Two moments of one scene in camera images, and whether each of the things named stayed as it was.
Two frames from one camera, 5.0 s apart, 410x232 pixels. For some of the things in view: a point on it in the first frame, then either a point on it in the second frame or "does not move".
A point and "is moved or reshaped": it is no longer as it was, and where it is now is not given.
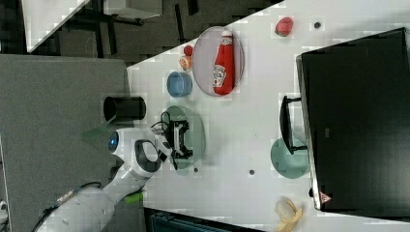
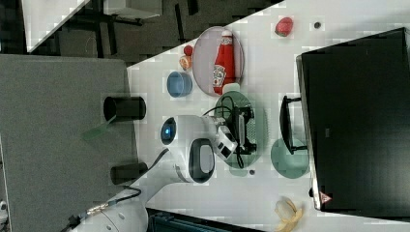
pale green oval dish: [195, 138] is moved or reshaped
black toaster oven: [353, 120] does not move
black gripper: [174, 133] -> [236, 130]
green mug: [286, 164] does not move
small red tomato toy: [188, 50] does not move
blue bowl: [179, 84] does not move
